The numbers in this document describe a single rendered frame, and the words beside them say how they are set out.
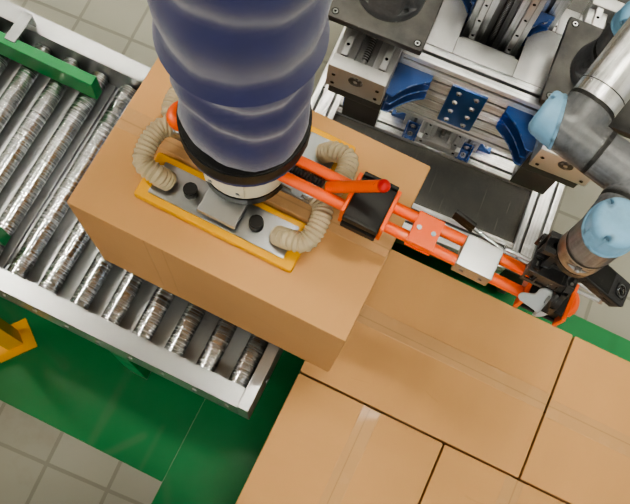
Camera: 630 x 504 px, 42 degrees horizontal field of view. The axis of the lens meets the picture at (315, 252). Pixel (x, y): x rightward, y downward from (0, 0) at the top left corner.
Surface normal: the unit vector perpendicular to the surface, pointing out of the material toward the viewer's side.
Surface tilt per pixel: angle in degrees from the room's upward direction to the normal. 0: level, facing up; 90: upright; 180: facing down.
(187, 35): 75
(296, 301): 0
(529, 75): 0
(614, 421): 0
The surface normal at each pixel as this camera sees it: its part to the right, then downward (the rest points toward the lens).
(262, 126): 0.40, 0.73
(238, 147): 0.05, 0.85
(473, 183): 0.07, -0.28
